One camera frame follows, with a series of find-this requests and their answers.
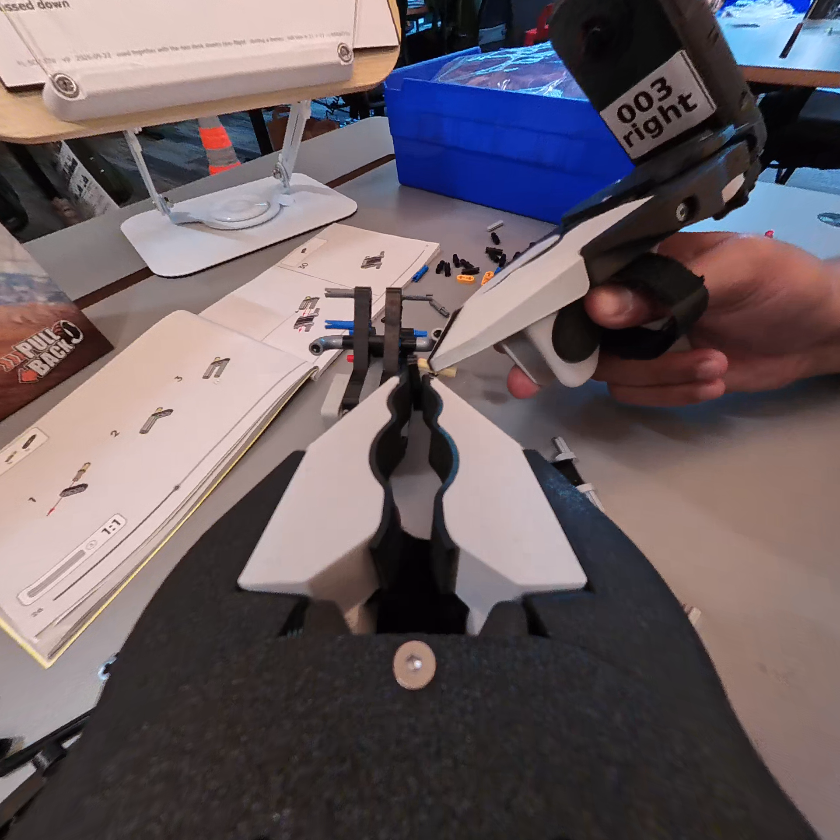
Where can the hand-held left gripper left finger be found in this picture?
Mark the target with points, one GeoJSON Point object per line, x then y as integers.
{"type": "Point", "coordinates": [321, 518]}

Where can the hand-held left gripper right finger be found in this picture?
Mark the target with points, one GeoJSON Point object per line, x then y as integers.
{"type": "Point", "coordinates": [512, 518]}

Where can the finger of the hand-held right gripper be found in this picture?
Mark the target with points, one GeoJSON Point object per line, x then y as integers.
{"type": "Point", "coordinates": [525, 295]}

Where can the pile of blue black lego pins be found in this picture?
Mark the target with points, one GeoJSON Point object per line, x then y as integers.
{"type": "Point", "coordinates": [466, 266]}

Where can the small black grey lego assembly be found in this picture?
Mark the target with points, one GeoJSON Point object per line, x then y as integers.
{"type": "Point", "coordinates": [563, 449]}

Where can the tan lego pin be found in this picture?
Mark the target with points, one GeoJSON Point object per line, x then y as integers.
{"type": "Point", "coordinates": [449, 373]}

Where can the grey black lego chassis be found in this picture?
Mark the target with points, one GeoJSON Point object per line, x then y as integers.
{"type": "Point", "coordinates": [358, 341]}

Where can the lego instruction booklet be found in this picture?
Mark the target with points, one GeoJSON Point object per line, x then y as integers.
{"type": "Point", "coordinates": [164, 426]}

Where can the grey lego axle connector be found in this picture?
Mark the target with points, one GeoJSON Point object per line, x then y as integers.
{"type": "Point", "coordinates": [693, 615]}

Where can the lego set box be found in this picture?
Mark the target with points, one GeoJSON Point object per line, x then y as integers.
{"type": "Point", "coordinates": [39, 354]}

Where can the pile of large lego beams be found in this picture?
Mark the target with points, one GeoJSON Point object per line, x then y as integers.
{"type": "Point", "coordinates": [46, 758]}

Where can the person's right hand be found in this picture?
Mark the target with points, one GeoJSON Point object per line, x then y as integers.
{"type": "Point", "coordinates": [768, 315]}

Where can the clear plastic bag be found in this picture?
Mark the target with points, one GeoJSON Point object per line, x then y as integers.
{"type": "Point", "coordinates": [518, 72]}

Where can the grey background table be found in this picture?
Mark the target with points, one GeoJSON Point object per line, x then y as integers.
{"type": "Point", "coordinates": [774, 46]}

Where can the blue plastic bin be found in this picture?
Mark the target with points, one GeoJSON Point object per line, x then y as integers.
{"type": "Point", "coordinates": [492, 151]}

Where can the dark background chair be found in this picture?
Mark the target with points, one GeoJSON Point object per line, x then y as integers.
{"type": "Point", "coordinates": [800, 131]}

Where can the wooden white document stand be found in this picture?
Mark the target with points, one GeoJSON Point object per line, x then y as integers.
{"type": "Point", "coordinates": [216, 249]}

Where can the orange traffic cone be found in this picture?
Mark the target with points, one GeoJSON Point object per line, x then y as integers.
{"type": "Point", "coordinates": [220, 144]}

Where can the printed instruction sheet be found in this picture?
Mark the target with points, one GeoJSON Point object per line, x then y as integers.
{"type": "Point", "coordinates": [197, 26]}

